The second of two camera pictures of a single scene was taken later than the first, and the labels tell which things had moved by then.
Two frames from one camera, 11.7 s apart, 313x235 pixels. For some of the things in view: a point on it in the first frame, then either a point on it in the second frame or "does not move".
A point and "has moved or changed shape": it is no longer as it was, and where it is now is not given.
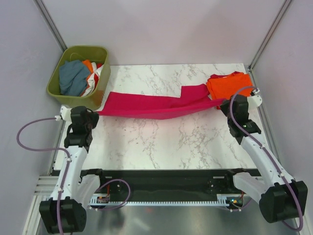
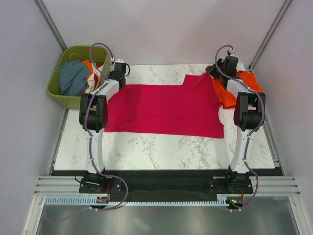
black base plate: (166, 185) does not move
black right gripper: (224, 107) to (212, 71)
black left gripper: (94, 116) to (111, 73)
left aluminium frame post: (40, 4) does not move
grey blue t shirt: (73, 78) does not move
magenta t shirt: (192, 98) has moved or changed shape
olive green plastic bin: (99, 55) does not move
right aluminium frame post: (285, 8) does not move
